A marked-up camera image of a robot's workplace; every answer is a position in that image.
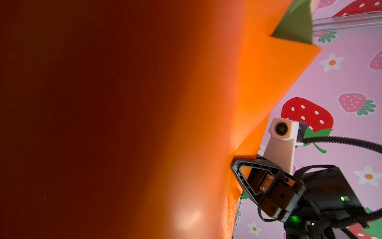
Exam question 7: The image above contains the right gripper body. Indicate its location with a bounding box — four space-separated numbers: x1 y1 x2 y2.
258 165 369 239

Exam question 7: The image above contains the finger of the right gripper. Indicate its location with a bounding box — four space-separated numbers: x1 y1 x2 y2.
230 156 282 205

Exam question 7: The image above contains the orange wrapping paper sheet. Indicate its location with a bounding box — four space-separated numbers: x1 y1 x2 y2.
1 1 320 239

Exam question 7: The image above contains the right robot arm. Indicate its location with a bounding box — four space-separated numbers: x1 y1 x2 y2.
231 156 382 239

